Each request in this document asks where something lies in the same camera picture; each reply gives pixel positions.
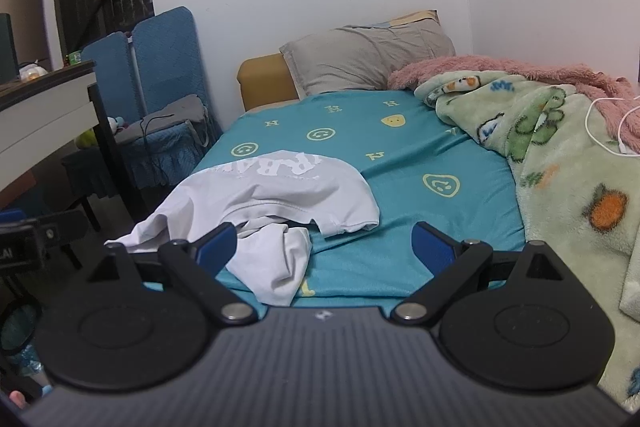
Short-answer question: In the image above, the white desk with black legs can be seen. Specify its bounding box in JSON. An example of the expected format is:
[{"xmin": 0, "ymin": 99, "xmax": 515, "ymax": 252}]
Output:
[{"xmin": 0, "ymin": 59, "xmax": 147, "ymax": 219}]

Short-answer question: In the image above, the mustard headboard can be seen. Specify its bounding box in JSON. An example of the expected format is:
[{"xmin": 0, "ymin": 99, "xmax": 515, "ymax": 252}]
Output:
[{"xmin": 236, "ymin": 53, "xmax": 300, "ymax": 112}]

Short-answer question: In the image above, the grey pillow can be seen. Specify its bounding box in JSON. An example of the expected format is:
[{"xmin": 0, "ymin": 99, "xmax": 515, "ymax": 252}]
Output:
[{"xmin": 279, "ymin": 24, "xmax": 457, "ymax": 98}]

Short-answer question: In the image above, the green printed fleece blanket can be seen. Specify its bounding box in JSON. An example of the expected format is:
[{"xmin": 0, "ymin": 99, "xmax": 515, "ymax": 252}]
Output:
[{"xmin": 414, "ymin": 72, "xmax": 640, "ymax": 418}]

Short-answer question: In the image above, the tall blue covered chair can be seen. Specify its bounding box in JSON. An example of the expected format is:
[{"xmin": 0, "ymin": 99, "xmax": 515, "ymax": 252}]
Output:
[{"xmin": 114, "ymin": 6, "xmax": 224, "ymax": 188}]

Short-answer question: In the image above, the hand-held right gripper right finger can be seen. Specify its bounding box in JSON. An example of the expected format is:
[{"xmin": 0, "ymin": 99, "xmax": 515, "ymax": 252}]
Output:
[{"xmin": 391, "ymin": 222, "xmax": 568, "ymax": 324}]

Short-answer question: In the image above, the bed with teal printed sheet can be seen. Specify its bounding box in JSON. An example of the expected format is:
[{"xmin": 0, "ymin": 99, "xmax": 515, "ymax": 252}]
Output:
[{"xmin": 192, "ymin": 89, "xmax": 526, "ymax": 309}]

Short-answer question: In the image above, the grey cloth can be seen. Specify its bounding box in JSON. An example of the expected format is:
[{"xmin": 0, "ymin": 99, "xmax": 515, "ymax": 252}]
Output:
[{"xmin": 114, "ymin": 94, "xmax": 211, "ymax": 144}]

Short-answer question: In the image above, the low blue covered chair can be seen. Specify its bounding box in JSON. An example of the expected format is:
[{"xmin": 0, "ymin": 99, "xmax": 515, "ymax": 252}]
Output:
[{"xmin": 61, "ymin": 32, "xmax": 142, "ymax": 214}]

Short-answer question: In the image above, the cardboard box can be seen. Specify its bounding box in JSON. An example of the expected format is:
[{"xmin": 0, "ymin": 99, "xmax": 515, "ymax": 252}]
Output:
[{"xmin": 0, "ymin": 0, "xmax": 52, "ymax": 72}]

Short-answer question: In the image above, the white charging cable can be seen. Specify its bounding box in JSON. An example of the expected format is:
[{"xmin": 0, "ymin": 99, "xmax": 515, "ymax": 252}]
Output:
[{"xmin": 585, "ymin": 96, "xmax": 640, "ymax": 156}]

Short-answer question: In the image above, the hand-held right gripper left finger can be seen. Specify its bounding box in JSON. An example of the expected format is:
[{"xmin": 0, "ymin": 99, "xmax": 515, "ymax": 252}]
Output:
[{"xmin": 86, "ymin": 223, "xmax": 259, "ymax": 324}]

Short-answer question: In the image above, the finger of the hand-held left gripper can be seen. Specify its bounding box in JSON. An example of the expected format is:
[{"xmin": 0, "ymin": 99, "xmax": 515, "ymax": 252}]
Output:
[{"xmin": 35, "ymin": 210, "xmax": 91, "ymax": 241}]

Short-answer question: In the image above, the white printed t-shirt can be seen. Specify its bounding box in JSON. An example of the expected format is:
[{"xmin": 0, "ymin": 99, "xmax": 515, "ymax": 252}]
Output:
[{"xmin": 104, "ymin": 149, "xmax": 382, "ymax": 307}]

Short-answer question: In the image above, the black cable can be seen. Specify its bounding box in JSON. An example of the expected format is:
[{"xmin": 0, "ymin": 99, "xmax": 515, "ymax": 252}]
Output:
[{"xmin": 139, "ymin": 114, "xmax": 173, "ymax": 188}]

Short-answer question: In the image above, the black box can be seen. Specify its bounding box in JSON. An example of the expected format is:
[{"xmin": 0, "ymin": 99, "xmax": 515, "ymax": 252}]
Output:
[{"xmin": 0, "ymin": 13, "xmax": 20, "ymax": 80}]

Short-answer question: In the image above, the pink fluffy blanket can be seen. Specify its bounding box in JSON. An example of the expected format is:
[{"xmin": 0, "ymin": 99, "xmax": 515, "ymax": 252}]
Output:
[{"xmin": 387, "ymin": 54, "xmax": 640, "ymax": 152}]

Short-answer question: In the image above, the yellow patterned pillow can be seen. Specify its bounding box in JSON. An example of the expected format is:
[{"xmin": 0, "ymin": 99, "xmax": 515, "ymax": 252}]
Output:
[{"xmin": 370, "ymin": 10, "xmax": 441, "ymax": 30}]

